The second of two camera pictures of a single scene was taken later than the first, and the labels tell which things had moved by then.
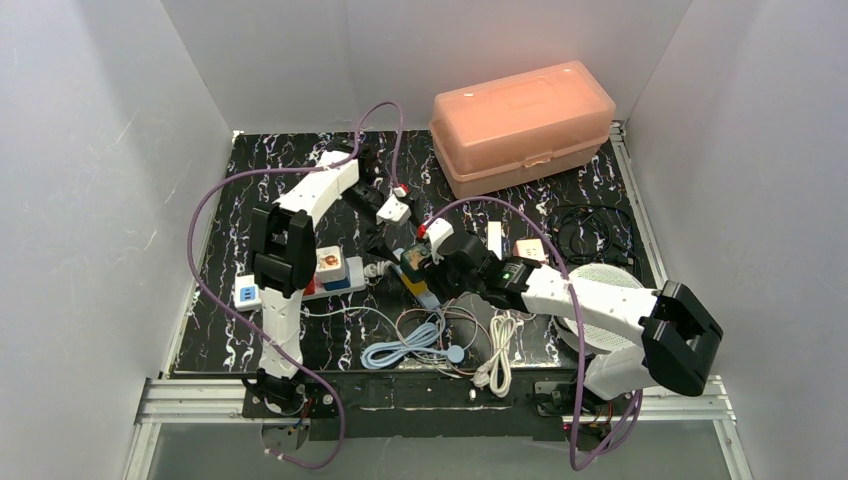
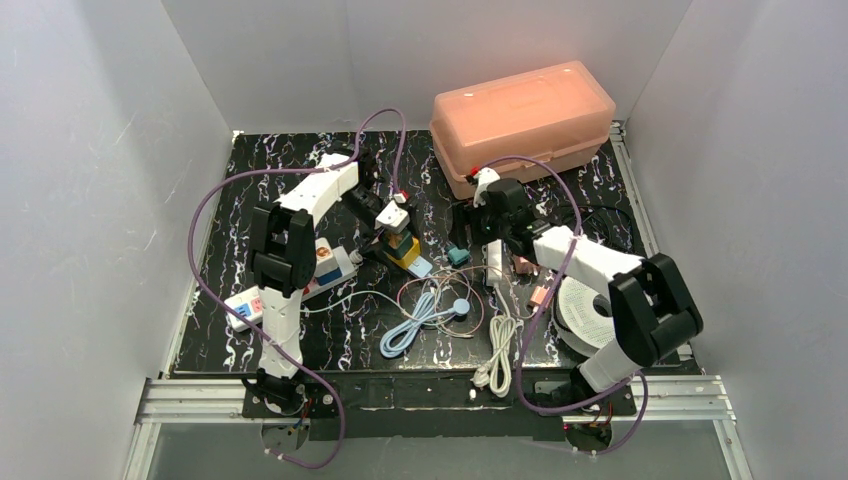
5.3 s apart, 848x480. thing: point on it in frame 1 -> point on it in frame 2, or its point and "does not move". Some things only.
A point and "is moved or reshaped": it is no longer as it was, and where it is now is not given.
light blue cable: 381,353 -> 400,337
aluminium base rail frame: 196,400 does not move
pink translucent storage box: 506,133 does not move
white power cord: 496,370 does not move
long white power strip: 247,298 is moved or reshaped
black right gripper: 429,266 -> 470,225
